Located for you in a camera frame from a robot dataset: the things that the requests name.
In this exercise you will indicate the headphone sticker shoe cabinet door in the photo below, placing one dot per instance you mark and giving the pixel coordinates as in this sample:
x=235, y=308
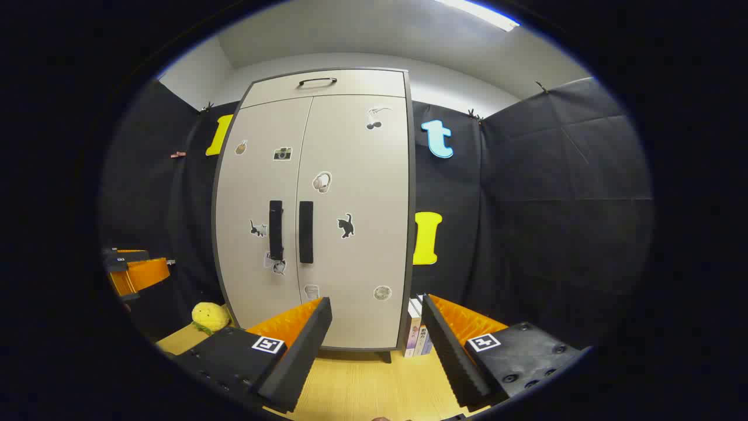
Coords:
x=362, y=251

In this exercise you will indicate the purple book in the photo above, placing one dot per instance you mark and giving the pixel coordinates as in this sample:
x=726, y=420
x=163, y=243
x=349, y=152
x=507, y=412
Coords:
x=429, y=345

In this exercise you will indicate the camera sticker shoe cabinet door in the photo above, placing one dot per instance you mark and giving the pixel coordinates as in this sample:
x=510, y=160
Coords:
x=251, y=187

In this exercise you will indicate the grey double-door shoe cabinet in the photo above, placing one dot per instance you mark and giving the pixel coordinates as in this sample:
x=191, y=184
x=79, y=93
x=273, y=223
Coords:
x=411, y=234

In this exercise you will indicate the white book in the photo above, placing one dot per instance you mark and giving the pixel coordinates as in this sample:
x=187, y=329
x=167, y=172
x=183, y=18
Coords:
x=412, y=333

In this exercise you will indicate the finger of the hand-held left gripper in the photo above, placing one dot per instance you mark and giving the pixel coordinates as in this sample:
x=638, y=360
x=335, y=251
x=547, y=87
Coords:
x=131, y=258
x=131, y=251

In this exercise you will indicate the yellow plush toy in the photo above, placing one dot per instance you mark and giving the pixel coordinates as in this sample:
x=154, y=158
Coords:
x=210, y=317

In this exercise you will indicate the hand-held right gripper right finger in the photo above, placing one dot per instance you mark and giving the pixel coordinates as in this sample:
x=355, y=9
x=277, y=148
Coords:
x=450, y=362

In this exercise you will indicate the black backdrop cloth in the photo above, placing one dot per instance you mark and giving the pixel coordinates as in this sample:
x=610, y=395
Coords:
x=526, y=204

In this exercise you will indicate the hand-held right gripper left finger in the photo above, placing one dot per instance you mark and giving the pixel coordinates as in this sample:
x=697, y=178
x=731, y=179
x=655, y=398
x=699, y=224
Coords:
x=304, y=362

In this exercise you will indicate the grey cabinet drawer front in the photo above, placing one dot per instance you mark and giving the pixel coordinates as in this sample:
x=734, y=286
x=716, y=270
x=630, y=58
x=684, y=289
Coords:
x=362, y=85

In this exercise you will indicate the printed spine book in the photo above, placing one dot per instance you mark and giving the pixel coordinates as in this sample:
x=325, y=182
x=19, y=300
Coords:
x=422, y=342

